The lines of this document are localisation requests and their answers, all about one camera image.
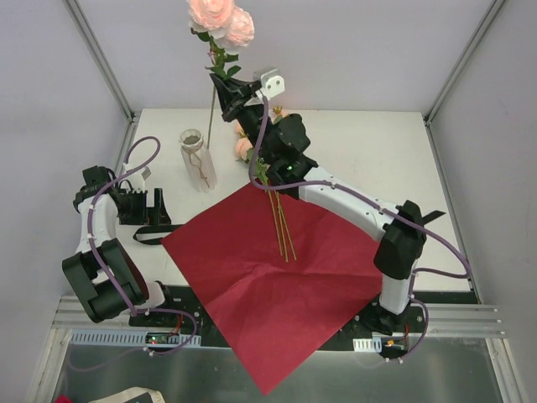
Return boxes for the purple cable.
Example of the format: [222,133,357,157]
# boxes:
[66,136,201,373]
[248,95,474,364]

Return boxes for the right aluminium frame post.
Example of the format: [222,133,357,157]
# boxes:
[423,0,511,127]

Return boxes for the red object at bottom edge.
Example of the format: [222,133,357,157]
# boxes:
[54,395,73,403]

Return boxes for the light pink rose stem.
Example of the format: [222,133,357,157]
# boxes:
[187,0,255,141]

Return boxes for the left white cable duct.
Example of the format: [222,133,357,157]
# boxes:
[70,330,201,348]

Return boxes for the white cable duct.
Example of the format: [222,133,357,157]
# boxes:
[70,330,201,348]
[352,336,409,353]

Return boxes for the white ribbed ceramic vase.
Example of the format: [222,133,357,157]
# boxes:
[179,129,216,192]

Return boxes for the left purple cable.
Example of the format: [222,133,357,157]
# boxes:
[66,136,201,373]

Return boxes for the left aluminium frame post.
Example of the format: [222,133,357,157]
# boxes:
[62,0,135,123]

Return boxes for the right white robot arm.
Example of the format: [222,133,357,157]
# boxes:
[210,72,426,335]

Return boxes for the black ribbon with gold print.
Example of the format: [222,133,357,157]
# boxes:
[133,209,445,244]

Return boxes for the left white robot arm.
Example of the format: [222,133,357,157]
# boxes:
[61,165,178,327]

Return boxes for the brown red wrapping paper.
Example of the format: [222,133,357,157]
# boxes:
[162,185,381,394]

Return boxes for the pink artificial flower bunch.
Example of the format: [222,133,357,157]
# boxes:
[235,121,297,262]

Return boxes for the right white cable duct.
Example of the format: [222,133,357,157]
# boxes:
[352,336,409,353]

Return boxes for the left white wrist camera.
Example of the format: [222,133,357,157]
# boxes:
[119,166,151,192]

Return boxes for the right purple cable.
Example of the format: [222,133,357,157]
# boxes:
[248,95,474,364]

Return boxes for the aluminium frame post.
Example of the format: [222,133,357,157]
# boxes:
[62,0,135,123]
[423,0,511,127]

